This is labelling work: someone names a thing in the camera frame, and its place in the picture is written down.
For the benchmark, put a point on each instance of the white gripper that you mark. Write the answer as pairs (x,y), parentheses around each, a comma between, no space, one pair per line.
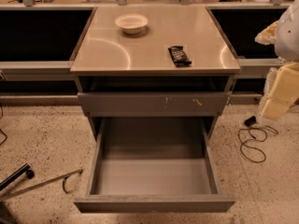
(288,36)

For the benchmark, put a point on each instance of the grey drawer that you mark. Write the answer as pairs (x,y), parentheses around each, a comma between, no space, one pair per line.
(152,104)
(153,165)

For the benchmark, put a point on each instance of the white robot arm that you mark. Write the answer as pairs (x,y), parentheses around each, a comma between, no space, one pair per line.
(287,44)

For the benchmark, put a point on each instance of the grey drawer cabinet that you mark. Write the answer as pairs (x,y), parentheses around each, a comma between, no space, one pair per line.
(109,60)

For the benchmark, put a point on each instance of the grey top drawer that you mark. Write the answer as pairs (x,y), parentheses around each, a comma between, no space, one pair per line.
(152,104)

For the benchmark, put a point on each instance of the black snack bar packet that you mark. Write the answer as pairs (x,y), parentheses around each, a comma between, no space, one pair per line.
(179,57)

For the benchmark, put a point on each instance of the white bowl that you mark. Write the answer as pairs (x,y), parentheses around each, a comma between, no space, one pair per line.
(131,23)

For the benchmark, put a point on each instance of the black power adapter with cable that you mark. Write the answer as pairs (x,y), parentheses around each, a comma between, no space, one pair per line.
(251,135)

